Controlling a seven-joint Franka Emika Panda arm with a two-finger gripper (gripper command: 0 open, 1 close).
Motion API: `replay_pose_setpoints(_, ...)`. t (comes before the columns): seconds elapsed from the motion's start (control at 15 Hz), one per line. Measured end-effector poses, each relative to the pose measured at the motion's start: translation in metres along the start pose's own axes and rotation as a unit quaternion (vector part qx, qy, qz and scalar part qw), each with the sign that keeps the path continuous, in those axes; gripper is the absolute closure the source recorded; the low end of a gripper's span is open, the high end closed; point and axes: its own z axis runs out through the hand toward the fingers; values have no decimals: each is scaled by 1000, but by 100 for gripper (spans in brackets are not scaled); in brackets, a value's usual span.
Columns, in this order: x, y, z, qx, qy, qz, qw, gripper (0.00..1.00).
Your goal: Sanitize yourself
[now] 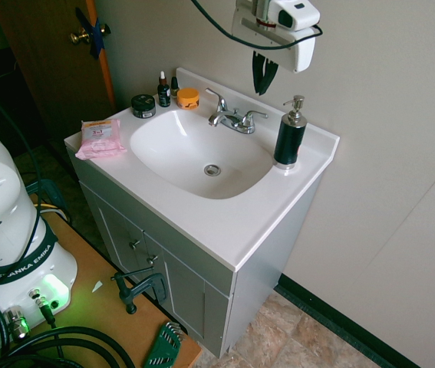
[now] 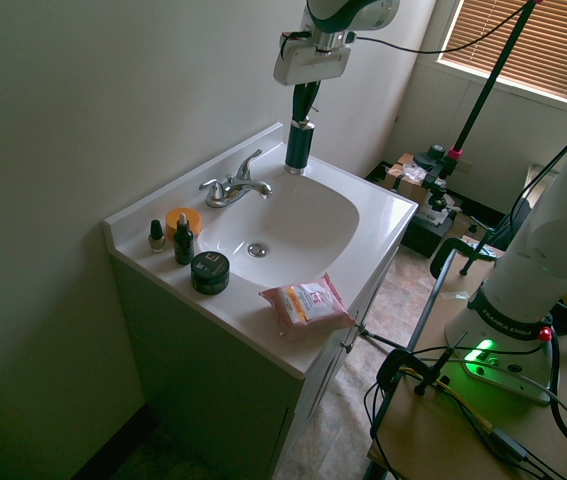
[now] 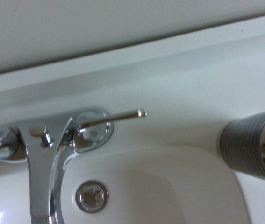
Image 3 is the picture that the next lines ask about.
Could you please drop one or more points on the white vanity sink top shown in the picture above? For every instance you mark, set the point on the white vanity sink top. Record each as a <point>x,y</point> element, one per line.
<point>169,93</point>

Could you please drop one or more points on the chrome sink drain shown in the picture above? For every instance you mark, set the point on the chrome sink drain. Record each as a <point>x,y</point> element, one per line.
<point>92,196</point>

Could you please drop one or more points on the black chrome soap dispenser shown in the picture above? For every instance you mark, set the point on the black chrome soap dispenser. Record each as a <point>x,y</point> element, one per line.
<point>244,144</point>

